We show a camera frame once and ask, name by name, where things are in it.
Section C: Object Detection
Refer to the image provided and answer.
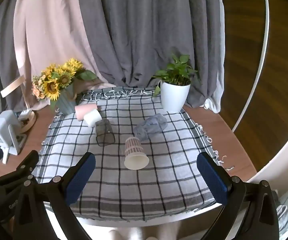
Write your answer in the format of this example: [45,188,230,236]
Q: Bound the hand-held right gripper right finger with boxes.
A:
[196,151,280,240]

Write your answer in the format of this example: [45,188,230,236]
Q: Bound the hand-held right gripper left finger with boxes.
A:
[13,152,96,240]

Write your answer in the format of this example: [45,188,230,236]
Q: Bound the patterned white paper cup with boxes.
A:
[124,136,149,170]

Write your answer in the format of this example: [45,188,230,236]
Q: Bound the dark smoky glass cup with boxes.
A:
[95,119,116,147]

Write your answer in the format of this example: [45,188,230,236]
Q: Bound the pink cup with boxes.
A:
[74,105,99,121]

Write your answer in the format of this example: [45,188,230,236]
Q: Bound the blue translucent plastic cup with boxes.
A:
[133,114,168,141]

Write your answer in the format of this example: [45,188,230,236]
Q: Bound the white desktop device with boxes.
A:
[0,110,22,156]

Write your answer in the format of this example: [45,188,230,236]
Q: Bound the grey checked tablecloth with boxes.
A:
[31,86,235,223]

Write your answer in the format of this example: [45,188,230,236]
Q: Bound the white sheer curtain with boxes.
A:
[201,62,225,113]

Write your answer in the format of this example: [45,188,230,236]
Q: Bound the grey ribbed vase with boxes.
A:
[56,82,81,115]

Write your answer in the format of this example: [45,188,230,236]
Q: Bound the sunflower bouquet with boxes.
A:
[31,58,98,111]

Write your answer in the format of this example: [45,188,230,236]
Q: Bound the white plant pot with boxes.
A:
[160,80,191,113]

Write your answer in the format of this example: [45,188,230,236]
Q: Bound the green leafy plant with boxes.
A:
[151,54,199,97]

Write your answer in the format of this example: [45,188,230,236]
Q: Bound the pink curtain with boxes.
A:
[13,0,111,112]

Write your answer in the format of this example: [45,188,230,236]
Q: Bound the wide grey curtain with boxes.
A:
[77,0,225,110]

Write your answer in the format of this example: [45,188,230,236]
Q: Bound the large white hoop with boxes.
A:
[230,0,271,132]

